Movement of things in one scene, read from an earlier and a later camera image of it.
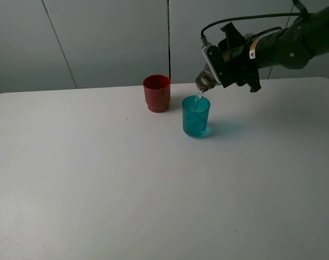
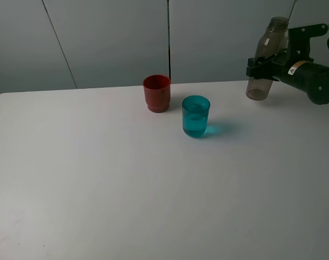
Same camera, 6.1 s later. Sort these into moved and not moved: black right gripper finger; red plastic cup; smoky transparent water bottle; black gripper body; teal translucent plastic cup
Moved: smoky transparent water bottle; black gripper body; black right gripper finger
Not moved: red plastic cup; teal translucent plastic cup
